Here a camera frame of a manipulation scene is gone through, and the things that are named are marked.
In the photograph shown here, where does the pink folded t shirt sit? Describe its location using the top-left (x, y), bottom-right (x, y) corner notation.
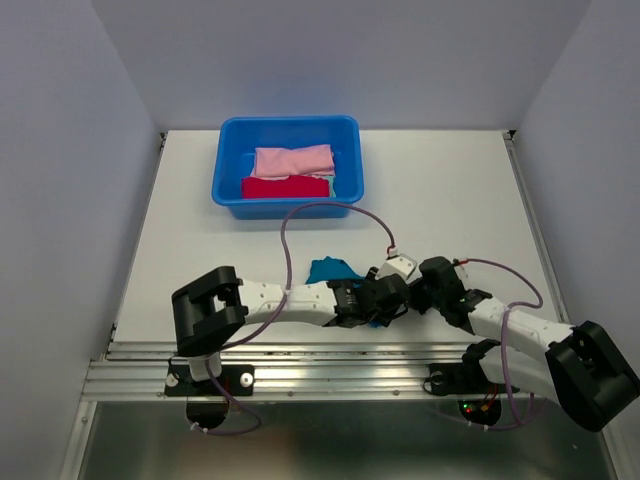
top-left (251, 144), bottom-right (335, 178)

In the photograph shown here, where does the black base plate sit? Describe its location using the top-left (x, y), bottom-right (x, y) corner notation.
top-left (425, 363), bottom-right (485, 396)
top-left (164, 364), bottom-right (255, 397)

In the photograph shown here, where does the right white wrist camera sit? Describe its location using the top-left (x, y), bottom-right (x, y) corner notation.
top-left (452, 258), bottom-right (470, 282)

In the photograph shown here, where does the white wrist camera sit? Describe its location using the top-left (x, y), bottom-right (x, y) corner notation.
top-left (375, 246), bottom-right (417, 281)
top-left (452, 258), bottom-right (470, 282)

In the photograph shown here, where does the aluminium rail frame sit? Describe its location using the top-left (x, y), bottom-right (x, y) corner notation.
top-left (74, 131), bottom-right (615, 479)

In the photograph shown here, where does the teal t shirt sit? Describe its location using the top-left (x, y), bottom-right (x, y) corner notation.
top-left (306, 257), bottom-right (399, 328)

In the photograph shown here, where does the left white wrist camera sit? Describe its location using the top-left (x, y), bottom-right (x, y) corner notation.
top-left (375, 246), bottom-right (417, 281)

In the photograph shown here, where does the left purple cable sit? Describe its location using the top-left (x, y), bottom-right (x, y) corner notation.
top-left (192, 202), bottom-right (399, 435)

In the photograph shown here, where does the red folded t shirt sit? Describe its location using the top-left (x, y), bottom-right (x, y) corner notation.
top-left (241, 176), bottom-right (331, 199)

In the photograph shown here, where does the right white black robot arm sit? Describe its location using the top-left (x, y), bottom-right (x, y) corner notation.
top-left (411, 257), bottom-right (639, 432)

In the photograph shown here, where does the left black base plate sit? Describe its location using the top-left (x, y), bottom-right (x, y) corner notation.
top-left (164, 364), bottom-right (255, 397)

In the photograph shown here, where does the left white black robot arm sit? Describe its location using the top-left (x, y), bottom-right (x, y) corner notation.
top-left (171, 266), bottom-right (410, 394)

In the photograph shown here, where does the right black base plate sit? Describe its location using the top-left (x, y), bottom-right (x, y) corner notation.
top-left (425, 363), bottom-right (485, 396)

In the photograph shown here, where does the blue plastic bin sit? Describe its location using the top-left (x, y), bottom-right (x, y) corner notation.
top-left (211, 115), bottom-right (365, 220)

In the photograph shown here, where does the light teal folded shirt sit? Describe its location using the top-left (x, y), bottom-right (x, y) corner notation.
top-left (325, 176), bottom-right (336, 197)

